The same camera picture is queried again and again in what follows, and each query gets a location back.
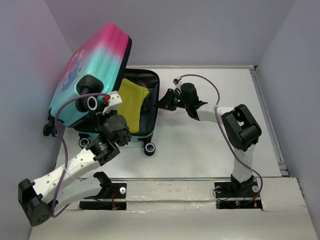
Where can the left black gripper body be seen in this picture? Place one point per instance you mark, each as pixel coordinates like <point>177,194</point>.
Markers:
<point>102,119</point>

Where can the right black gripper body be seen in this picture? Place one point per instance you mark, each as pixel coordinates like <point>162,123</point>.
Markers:
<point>173,100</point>

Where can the yellow cloth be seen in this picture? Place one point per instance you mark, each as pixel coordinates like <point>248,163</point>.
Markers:
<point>132,96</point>

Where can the pink and teal suitcase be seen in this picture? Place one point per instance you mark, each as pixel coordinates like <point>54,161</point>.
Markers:
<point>94,70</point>

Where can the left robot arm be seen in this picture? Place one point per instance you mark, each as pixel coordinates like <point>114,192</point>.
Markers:
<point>42,197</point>

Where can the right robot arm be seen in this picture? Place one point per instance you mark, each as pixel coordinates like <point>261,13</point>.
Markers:
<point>238,127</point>

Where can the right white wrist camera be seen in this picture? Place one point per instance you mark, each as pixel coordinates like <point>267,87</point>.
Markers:
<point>177,83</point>

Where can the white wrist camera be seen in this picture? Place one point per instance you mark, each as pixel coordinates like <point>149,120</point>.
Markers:
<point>112,102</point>
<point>177,83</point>

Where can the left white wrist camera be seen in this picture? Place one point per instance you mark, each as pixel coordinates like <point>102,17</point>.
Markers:
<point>112,102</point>

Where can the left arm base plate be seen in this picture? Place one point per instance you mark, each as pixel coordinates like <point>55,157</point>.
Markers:
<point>114,200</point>

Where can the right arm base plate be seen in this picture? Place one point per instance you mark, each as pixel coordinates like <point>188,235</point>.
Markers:
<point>227,199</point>

